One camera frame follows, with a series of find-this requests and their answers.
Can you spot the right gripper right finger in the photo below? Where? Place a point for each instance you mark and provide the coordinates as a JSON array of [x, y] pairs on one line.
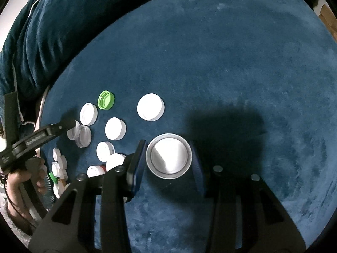
[[246, 214]]

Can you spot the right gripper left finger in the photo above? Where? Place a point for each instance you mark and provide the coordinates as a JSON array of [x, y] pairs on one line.
[[69, 225]]

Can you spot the large white lid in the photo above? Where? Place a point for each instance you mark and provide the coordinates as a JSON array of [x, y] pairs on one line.
[[169, 156]]

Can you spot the green cap top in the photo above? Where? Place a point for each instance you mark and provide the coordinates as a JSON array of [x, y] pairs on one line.
[[106, 100]]

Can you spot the green cap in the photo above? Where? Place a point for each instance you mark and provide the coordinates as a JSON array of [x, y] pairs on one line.
[[53, 178], [106, 100]]

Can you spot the person left hand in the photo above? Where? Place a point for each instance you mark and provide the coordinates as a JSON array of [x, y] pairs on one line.
[[18, 207]]

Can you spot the grey mesh basket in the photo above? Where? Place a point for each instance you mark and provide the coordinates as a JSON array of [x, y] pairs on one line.
[[38, 204]]

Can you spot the green cap on edge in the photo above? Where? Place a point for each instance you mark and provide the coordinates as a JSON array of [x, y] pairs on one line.
[[53, 178]]

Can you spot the white open cap left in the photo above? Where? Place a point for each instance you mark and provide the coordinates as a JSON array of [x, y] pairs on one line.
[[73, 133]]

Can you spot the white open cap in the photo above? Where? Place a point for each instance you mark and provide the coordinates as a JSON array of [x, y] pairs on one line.
[[73, 133], [83, 139]]

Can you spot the white open cap middle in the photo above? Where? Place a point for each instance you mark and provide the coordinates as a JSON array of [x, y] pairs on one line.
[[83, 139]]

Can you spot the white cap top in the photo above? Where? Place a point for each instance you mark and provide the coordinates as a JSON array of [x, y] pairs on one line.
[[88, 114]]

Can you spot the large white flat cap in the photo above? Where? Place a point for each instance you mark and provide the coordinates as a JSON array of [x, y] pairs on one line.
[[114, 160]]

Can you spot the white cap small centre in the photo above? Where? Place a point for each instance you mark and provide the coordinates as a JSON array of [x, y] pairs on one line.
[[104, 150]]

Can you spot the folded dark blue quilt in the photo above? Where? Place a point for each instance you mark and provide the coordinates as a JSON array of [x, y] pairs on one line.
[[45, 37]]

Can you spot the white cap far right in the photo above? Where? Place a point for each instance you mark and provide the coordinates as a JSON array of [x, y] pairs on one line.
[[150, 107]]

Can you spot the dark blue velvet blanket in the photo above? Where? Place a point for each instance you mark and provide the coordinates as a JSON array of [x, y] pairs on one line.
[[251, 83]]

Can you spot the cardboard boxes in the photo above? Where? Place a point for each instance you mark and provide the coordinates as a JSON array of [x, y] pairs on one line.
[[328, 18]]

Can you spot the white cap on red ring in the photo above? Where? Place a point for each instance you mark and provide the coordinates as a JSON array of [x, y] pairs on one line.
[[95, 170]]

